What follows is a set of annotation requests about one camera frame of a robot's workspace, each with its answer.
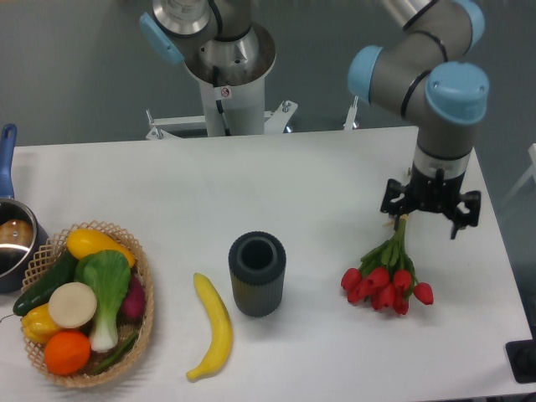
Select cream round radish slice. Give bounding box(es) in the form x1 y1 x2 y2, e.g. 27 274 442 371
48 282 97 329

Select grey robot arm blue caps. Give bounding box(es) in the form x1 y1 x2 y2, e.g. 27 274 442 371
139 1 489 230

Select dark grey ribbed vase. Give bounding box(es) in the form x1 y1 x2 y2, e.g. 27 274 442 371
228 231 286 317

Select green chili pepper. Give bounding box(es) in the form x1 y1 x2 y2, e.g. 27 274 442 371
89 332 138 375

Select yellow squash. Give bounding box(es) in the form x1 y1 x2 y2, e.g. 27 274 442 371
66 229 136 268

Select yellow bell pepper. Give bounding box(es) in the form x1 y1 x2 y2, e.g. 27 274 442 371
21 303 63 344

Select red tulip bouquet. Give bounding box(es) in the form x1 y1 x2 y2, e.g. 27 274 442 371
340 214 435 316

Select orange fruit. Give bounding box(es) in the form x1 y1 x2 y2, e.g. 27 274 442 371
44 330 91 376

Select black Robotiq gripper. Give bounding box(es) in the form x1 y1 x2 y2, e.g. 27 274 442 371
380 167 481 240

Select black device at table edge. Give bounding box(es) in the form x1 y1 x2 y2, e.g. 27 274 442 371
505 339 535 384

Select green bok choy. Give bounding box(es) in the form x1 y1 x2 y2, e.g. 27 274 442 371
75 250 131 353

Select blue handled saucepan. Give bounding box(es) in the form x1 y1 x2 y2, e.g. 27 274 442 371
1 124 48 294

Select yellow banana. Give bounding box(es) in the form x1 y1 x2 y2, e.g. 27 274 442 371
186 273 234 382

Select dark green cucumber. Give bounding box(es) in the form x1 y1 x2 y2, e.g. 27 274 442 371
13 251 78 317

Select purple red onion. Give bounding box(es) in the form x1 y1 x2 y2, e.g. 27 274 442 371
120 276 146 320

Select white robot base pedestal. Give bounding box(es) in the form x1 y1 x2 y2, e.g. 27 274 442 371
145 75 360 142

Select woven wicker basket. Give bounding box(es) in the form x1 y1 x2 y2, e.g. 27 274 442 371
22 220 154 389

